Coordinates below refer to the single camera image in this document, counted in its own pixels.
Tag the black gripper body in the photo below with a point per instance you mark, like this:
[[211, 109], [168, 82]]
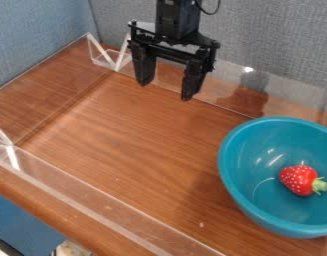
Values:
[[147, 41]]

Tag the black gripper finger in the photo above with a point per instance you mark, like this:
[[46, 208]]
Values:
[[192, 79], [144, 63]]

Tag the red strawberry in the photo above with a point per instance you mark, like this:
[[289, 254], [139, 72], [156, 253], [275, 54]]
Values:
[[302, 180]]

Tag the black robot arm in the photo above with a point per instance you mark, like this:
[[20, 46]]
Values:
[[178, 17]]

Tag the blue plastic bowl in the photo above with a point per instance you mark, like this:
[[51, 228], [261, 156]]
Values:
[[273, 167]]

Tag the clear acrylic back barrier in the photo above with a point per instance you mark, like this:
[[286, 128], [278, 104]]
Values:
[[237, 88]]

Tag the clear acrylic barrier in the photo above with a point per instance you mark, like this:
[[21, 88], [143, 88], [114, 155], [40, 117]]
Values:
[[142, 229], [237, 88]]

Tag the clear acrylic front barrier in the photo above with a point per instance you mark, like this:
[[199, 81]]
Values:
[[142, 229]]

